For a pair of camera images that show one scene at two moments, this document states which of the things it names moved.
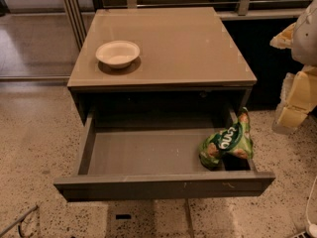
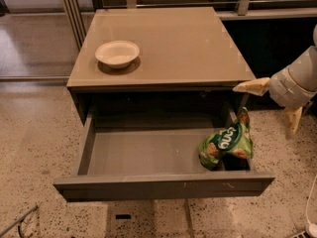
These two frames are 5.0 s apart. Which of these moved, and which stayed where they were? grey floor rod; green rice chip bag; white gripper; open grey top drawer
Moved: white gripper
Stayed: grey floor rod; open grey top drawer; green rice chip bag
